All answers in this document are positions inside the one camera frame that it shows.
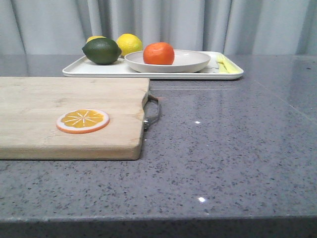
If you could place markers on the white round plate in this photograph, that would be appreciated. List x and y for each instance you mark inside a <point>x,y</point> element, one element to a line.
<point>184,62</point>

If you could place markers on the whole orange fruit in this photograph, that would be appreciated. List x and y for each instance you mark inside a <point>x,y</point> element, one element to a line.
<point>160,53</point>

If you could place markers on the white rectangular tray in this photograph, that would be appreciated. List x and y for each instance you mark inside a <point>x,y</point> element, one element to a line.
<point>83,67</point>

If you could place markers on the orange slice piece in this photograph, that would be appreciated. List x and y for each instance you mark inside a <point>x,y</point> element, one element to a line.
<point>82,121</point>

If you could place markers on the yellow lemon right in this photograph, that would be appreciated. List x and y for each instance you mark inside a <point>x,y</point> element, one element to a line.
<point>129,43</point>

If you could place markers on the yellow plastic utensil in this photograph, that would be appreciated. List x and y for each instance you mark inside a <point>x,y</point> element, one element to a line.
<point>226,66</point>

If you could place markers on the green lime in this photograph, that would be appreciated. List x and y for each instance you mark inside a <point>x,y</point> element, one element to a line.
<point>102,51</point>

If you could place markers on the yellow lemon behind lime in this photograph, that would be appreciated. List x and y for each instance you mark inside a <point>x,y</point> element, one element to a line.
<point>94,37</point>

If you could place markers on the wooden cutting board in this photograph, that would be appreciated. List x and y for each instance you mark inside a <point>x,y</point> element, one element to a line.
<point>30,108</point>

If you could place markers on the grey curtain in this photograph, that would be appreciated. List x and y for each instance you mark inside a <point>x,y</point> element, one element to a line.
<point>233,27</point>

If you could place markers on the metal cutting board handle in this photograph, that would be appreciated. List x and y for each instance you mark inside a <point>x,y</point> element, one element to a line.
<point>152,111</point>

